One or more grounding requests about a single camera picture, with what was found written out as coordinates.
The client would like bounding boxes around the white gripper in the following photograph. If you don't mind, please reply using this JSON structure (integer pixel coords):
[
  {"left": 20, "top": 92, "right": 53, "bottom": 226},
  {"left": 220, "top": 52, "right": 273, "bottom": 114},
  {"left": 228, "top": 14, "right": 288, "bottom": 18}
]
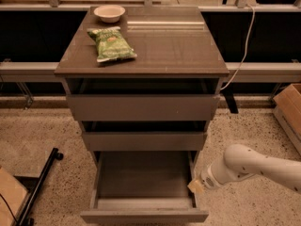
[{"left": 188, "top": 162, "right": 232, "bottom": 194}]

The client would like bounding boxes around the grey bottom drawer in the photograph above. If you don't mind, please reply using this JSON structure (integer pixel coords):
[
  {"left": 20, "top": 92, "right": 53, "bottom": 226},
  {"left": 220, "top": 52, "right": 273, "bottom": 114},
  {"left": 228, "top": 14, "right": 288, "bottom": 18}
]
[{"left": 81, "top": 151, "right": 208, "bottom": 224}]

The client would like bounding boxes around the grey drawer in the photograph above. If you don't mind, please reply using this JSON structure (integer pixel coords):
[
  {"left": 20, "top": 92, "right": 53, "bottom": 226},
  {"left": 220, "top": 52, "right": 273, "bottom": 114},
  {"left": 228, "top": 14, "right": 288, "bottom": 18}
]
[
  {"left": 81, "top": 151, "right": 208, "bottom": 224},
  {"left": 65, "top": 78, "right": 219, "bottom": 121},
  {"left": 82, "top": 121, "right": 207, "bottom": 151}
]

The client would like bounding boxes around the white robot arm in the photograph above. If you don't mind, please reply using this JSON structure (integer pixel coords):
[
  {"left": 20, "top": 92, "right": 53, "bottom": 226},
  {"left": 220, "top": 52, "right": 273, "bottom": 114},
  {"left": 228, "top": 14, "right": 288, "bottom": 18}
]
[{"left": 188, "top": 144, "right": 301, "bottom": 194}]

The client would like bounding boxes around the grey middle drawer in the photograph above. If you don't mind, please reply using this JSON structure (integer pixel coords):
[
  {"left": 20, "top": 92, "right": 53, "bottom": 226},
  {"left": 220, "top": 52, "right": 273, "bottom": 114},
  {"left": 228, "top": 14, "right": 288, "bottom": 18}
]
[{"left": 82, "top": 121, "right": 207, "bottom": 151}]

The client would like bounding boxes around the grey drawer cabinet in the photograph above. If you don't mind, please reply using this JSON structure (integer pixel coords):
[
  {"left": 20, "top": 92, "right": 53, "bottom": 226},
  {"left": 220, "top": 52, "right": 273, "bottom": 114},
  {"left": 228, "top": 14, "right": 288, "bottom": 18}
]
[{"left": 54, "top": 5, "right": 230, "bottom": 162}]

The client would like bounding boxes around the grey top drawer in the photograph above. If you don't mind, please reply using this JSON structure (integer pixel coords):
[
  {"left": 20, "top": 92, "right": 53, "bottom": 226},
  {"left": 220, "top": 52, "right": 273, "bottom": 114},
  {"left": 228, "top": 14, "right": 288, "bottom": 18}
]
[{"left": 65, "top": 78, "right": 219, "bottom": 121}]

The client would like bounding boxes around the cardboard box right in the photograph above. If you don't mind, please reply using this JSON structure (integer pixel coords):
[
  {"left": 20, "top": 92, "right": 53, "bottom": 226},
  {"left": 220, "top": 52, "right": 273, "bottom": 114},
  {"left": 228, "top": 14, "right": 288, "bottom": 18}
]
[{"left": 274, "top": 83, "right": 301, "bottom": 154}]

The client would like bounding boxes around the green chip bag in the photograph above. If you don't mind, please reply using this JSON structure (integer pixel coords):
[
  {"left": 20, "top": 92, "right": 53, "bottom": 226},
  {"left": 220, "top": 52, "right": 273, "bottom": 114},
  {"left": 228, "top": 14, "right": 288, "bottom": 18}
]
[{"left": 87, "top": 26, "right": 137, "bottom": 63}]

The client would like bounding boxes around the white bowl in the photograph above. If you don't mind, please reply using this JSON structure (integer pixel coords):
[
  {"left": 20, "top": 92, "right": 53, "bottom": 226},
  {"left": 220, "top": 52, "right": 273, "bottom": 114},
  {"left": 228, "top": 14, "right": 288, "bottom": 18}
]
[{"left": 94, "top": 5, "right": 125, "bottom": 24}]

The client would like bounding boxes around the metal railing beam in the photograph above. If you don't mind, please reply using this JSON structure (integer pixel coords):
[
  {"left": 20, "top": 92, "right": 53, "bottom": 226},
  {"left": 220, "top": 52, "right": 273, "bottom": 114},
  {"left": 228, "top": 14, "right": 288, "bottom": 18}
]
[{"left": 0, "top": 62, "right": 301, "bottom": 83}]

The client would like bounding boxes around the black cart frame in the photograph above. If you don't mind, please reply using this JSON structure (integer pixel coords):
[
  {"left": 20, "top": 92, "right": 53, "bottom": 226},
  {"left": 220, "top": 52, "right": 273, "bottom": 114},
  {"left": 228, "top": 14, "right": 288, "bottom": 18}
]
[{"left": 15, "top": 148, "right": 64, "bottom": 226}]

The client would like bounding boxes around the white cable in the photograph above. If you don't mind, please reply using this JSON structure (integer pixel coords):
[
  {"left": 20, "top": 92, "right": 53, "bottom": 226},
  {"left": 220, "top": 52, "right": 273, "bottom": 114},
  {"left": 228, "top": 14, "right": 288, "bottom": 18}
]
[{"left": 219, "top": 4, "right": 256, "bottom": 91}]

